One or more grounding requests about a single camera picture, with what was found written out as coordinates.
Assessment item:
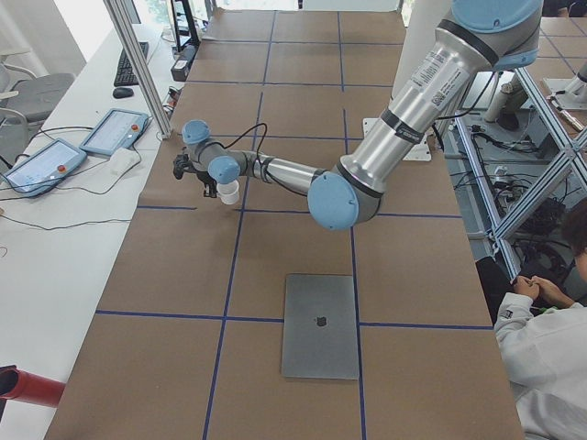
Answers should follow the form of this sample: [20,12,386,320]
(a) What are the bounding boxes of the black box device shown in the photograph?
[171,45,198,83]

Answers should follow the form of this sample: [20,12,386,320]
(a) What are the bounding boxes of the grey office chair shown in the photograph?
[1,48,75,134]

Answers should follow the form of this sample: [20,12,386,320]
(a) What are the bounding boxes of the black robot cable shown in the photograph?
[223,121,271,175]

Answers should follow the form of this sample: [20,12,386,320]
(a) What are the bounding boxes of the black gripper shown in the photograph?
[172,148,217,198]

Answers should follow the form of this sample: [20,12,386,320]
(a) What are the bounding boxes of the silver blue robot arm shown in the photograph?
[173,1,543,230]

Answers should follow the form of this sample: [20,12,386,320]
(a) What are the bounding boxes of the black computer mouse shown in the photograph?
[112,86,134,99]

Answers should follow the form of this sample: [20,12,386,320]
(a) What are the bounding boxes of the aluminium lattice frame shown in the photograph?
[444,69,586,275]

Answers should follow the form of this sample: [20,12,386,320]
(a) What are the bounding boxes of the black keyboard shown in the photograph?
[113,49,138,87]

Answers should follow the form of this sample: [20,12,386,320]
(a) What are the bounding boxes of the red cylinder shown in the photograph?
[1,366,65,408]

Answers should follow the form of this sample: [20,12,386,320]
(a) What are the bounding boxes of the blue teach pendant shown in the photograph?
[80,108,150,157]
[2,138,87,197]

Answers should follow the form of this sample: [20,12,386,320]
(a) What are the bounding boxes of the white cloth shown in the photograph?
[108,148,140,176]

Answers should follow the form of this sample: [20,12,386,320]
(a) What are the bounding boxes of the blue teach pendant far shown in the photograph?
[80,108,150,157]

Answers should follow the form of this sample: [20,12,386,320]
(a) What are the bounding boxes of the person in white hoodie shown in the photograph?
[493,197,587,440]

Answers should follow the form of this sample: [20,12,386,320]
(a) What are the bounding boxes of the blue teach pendant near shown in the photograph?
[2,138,87,197]

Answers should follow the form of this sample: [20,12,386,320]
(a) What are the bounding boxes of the aluminium frame post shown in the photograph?
[104,0,172,139]

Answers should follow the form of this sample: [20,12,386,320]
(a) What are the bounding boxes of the grey closed laptop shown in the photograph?
[282,274,359,380]

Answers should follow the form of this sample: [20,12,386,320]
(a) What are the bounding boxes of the white cup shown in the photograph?
[216,180,240,205]

